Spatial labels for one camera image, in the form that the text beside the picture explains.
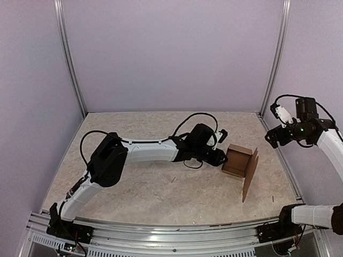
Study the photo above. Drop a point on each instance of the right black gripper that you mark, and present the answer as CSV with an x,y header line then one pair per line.
x,y
273,133

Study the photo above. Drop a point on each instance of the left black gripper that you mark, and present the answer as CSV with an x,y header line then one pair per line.
x,y
220,157

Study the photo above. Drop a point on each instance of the brown cardboard box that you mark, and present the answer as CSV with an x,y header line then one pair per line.
x,y
242,163

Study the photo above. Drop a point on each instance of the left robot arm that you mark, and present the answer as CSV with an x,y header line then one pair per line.
x,y
105,167

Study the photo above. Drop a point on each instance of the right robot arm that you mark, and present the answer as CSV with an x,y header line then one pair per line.
x,y
307,129

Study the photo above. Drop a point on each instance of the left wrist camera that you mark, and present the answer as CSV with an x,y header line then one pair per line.
x,y
217,138

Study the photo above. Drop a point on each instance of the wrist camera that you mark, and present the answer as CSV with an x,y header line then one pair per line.
x,y
281,114
217,138

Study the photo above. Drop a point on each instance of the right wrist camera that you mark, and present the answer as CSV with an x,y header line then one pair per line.
x,y
281,114

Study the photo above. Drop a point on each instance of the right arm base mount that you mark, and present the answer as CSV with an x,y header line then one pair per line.
x,y
274,231

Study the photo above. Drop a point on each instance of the right aluminium frame post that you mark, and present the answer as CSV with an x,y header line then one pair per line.
x,y
277,56

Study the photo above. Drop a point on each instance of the aluminium frame post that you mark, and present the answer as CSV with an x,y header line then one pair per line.
x,y
59,12
277,56

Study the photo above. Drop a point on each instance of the front aluminium rail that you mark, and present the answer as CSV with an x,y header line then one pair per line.
x,y
125,239

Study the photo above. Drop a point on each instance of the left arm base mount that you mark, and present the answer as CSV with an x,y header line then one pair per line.
x,y
72,232

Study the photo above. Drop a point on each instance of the left aluminium frame post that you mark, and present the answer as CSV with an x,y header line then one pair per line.
x,y
59,12

